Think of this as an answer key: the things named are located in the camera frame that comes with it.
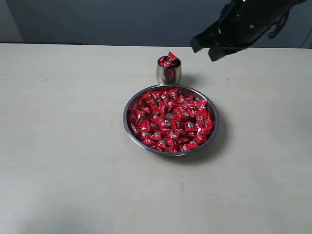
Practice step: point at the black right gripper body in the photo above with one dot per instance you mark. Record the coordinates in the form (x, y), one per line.
(246, 21)

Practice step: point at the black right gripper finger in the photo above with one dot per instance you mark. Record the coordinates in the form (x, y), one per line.
(206, 39)
(216, 52)

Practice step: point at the round stainless steel bowl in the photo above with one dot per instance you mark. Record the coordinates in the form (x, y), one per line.
(129, 126)

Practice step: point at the shiny steel cup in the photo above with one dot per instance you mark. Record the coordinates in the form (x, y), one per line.
(168, 76)

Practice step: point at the pile of red candies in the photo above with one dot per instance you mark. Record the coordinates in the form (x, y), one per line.
(170, 126)

